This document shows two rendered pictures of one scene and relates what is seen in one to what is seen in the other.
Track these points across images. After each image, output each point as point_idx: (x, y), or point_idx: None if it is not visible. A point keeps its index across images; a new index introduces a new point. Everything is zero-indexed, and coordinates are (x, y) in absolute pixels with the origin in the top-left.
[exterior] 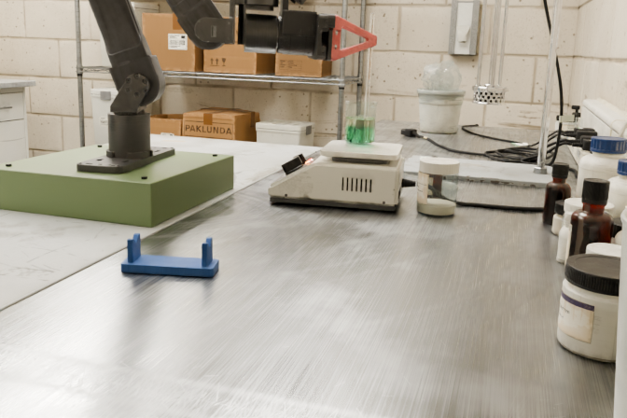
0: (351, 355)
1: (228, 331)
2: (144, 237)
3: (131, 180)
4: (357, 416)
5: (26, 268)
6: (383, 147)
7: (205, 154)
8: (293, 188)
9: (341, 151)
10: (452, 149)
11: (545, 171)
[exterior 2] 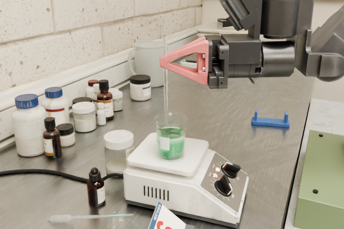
0: (205, 97)
1: (237, 103)
2: (301, 145)
3: (325, 133)
4: (206, 89)
5: (326, 126)
6: (152, 147)
7: (329, 199)
8: None
9: (191, 138)
10: None
11: None
